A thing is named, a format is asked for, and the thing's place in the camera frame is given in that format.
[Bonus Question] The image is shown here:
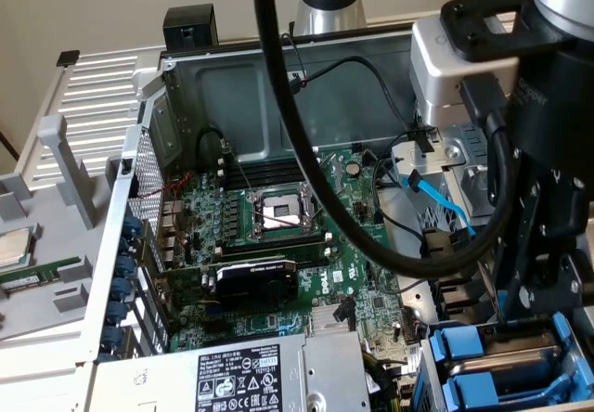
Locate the thin red wire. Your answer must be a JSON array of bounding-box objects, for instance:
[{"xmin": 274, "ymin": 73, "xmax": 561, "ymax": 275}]
[{"xmin": 137, "ymin": 173, "xmax": 194, "ymax": 246}]

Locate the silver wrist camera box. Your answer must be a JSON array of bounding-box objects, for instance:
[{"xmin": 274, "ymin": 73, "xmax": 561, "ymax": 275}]
[{"xmin": 409, "ymin": 15, "xmax": 523, "ymax": 128}]

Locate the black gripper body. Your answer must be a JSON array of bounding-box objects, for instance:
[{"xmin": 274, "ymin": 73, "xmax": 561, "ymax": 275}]
[{"xmin": 508, "ymin": 35, "xmax": 594, "ymax": 200}]

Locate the grey metal disk bay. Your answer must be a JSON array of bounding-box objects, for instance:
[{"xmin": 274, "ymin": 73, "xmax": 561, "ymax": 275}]
[{"xmin": 417, "ymin": 303, "xmax": 594, "ymax": 412}]

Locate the thin metal locking lever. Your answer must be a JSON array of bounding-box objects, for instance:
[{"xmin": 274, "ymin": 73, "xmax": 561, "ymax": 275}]
[{"xmin": 222, "ymin": 138, "xmax": 255, "ymax": 200}]

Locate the open grey PC case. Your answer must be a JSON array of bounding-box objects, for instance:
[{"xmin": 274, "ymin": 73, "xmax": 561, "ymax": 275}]
[{"xmin": 73, "ymin": 21, "xmax": 594, "ymax": 412}]

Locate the black wide connector plug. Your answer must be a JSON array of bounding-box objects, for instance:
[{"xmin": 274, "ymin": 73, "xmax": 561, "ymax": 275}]
[{"xmin": 402, "ymin": 307, "xmax": 431, "ymax": 344}]

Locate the blue SATA wire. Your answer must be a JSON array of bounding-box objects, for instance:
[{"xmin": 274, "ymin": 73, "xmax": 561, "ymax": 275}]
[{"xmin": 404, "ymin": 174, "xmax": 477, "ymax": 238}]

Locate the white wire label tag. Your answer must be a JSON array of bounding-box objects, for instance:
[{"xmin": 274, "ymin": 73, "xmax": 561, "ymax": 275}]
[{"xmin": 404, "ymin": 344, "xmax": 422, "ymax": 379}]

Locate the metal socket cover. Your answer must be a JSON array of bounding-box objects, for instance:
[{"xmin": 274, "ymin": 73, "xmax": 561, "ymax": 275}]
[{"xmin": 299, "ymin": 180, "xmax": 324, "ymax": 227}]

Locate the grey plastic parts rack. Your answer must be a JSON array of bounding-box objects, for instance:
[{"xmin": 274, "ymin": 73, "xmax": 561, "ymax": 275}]
[{"xmin": 0, "ymin": 114, "xmax": 124, "ymax": 344}]

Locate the silver metal drive cage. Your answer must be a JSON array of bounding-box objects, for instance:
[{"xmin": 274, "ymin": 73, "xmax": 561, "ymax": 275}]
[{"xmin": 389, "ymin": 123, "xmax": 502, "ymax": 221}]

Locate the black plastic finned bracket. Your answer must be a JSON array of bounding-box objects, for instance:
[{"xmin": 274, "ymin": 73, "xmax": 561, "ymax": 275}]
[{"xmin": 420, "ymin": 228, "xmax": 500, "ymax": 325}]

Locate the thin black red-marked wire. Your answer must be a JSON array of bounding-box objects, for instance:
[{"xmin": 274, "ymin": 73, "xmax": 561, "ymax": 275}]
[{"xmin": 280, "ymin": 31, "xmax": 310, "ymax": 87}]

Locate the black RAM slot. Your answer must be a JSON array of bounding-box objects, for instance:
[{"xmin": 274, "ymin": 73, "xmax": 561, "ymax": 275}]
[
  {"xmin": 225, "ymin": 159, "xmax": 319, "ymax": 177},
  {"xmin": 226, "ymin": 170, "xmax": 319, "ymax": 190},
  {"xmin": 217, "ymin": 163, "xmax": 321, "ymax": 185},
  {"xmin": 220, "ymin": 231, "xmax": 331, "ymax": 249},
  {"xmin": 217, "ymin": 147, "xmax": 321, "ymax": 172}
]

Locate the silver CPU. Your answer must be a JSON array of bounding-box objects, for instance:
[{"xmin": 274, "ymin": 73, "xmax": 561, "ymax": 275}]
[{"xmin": 0, "ymin": 228, "xmax": 36, "ymax": 270}]

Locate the empty blue disk carrier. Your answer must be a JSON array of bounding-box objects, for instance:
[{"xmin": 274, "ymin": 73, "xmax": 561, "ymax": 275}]
[{"xmin": 440, "ymin": 370, "xmax": 572, "ymax": 408}]

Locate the hard disk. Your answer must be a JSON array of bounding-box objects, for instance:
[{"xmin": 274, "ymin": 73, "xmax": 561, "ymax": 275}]
[{"xmin": 427, "ymin": 312, "xmax": 584, "ymax": 385}]

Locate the CPU socket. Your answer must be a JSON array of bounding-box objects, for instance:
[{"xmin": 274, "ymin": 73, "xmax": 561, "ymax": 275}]
[{"xmin": 248, "ymin": 180, "xmax": 326, "ymax": 242}]

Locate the black plastic clamp block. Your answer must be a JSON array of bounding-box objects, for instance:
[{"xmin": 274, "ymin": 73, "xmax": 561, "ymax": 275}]
[{"xmin": 162, "ymin": 6, "xmax": 219, "ymax": 55}]

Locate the silver power supply unit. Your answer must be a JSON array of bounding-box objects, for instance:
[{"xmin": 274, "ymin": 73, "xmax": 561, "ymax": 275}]
[{"xmin": 92, "ymin": 330, "xmax": 372, "ymax": 412}]

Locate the green RAM stick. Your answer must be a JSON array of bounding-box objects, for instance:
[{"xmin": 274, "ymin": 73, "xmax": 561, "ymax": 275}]
[{"xmin": 0, "ymin": 256, "xmax": 83, "ymax": 295}]

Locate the green Dell motherboard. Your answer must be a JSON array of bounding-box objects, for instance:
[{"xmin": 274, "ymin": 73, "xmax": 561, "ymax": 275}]
[{"xmin": 155, "ymin": 146, "xmax": 431, "ymax": 388}]

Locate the black graphics card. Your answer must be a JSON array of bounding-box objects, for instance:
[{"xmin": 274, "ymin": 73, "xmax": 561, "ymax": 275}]
[{"xmin": 155, "ymin": 256, "xmax": 301, "ymax": 312}]

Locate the silver chipset heatsink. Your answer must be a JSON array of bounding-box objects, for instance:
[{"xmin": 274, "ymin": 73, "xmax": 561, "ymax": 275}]
[{"xmin": 309, "ymin": 303, "xmax": 359, "ymax": 338}]

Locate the black wire with angled plug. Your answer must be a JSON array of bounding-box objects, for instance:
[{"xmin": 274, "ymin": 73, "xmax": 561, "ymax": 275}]
[{"xmin": 334, "ymin": 296, "xmax": 357, "ymax": 328}]

